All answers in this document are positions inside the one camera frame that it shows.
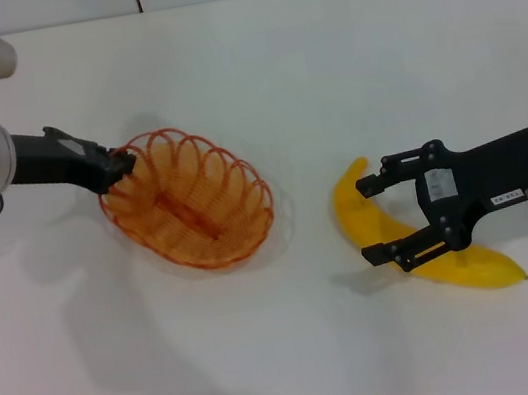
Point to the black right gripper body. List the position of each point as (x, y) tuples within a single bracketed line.
[(498, 171)]

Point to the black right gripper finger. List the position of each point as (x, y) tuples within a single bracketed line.
[(414, 248), (387, 174)]

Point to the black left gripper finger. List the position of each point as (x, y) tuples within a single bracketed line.
[(116, 177), (122, 161)]

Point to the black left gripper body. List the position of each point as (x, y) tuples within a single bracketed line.
[(60, 163)]

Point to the yellow banana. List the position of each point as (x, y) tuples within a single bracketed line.
[(365, 223)]

